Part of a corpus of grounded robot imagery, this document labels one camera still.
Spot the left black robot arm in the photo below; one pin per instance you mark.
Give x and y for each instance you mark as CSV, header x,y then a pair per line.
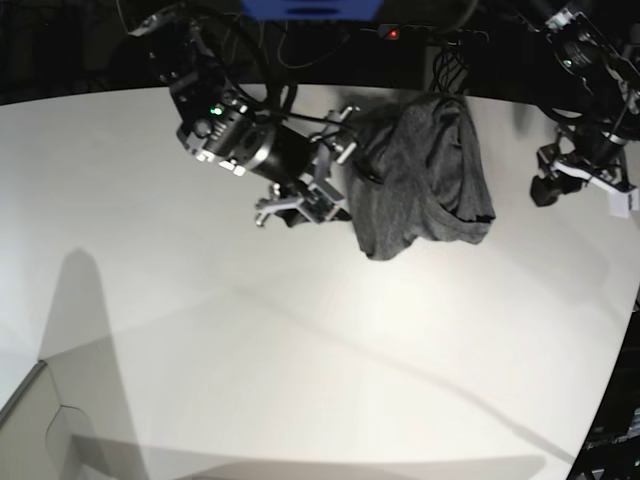
x,y
611,78

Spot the blue plastic box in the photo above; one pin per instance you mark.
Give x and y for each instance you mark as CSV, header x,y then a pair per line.
x,y
350,10

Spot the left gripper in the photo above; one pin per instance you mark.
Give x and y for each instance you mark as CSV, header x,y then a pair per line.
x,y
583,156

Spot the black power strip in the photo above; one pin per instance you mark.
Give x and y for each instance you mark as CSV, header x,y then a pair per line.
x,y
429,34

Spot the grey long-sleeve t-shirt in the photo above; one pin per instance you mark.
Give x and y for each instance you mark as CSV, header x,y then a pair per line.
x,y
418,174

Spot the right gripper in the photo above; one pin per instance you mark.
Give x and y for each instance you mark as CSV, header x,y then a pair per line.
x,y
310,196

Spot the grey side table panel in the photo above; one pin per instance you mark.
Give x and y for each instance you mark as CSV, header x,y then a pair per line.
x,y
36,442

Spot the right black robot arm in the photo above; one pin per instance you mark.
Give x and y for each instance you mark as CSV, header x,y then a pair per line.
x,y
223,124

